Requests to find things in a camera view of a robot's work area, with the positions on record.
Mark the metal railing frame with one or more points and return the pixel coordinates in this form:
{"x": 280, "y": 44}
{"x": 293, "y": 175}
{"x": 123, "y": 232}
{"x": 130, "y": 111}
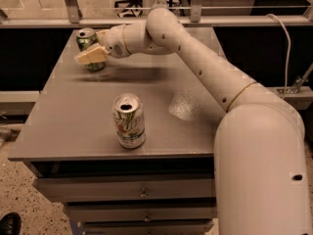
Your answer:
{"x": 98, "y": 13}

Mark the grey drawer cabinet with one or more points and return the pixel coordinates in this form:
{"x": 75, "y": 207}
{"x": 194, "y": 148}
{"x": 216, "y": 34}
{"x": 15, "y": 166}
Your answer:
{"x": 70, "y": 131}

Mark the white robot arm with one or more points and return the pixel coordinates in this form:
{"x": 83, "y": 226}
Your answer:
{"x": 259, "y": 156}

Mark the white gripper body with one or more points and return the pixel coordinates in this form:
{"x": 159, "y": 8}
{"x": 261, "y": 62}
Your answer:
{"x": 113, "y": 40}

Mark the black shoe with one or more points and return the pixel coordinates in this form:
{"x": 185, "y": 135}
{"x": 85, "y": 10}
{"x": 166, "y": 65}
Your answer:
{"x": 10, "y": 224}

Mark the grey drawer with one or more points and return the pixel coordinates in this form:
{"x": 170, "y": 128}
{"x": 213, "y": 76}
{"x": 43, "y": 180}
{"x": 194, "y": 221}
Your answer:
{"x": 172, "y": 227}
{"x": 126, "y": 188}
{"x": 142, "y": 211}

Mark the black office chair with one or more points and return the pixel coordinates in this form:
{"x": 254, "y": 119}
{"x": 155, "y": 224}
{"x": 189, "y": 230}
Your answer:
{"x": 129, "y": 8}

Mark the white 7up can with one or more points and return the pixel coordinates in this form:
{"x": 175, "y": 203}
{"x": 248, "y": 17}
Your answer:
{"x": 128, "y": 117}

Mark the bottom grey drawer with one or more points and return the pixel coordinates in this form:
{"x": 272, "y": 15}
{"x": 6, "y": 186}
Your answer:
{"x": 172, "y": 227}

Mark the top grey drawer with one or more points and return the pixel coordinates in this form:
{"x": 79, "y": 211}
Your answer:
{"x": 126, "y": 188}

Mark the middle grey drawer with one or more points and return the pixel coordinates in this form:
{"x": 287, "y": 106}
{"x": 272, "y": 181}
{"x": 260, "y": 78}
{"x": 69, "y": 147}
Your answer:
{"x": 142, "y": 211}

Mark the green soda can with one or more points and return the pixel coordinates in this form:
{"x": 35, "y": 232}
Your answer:
{"x": 86, "y": 37}

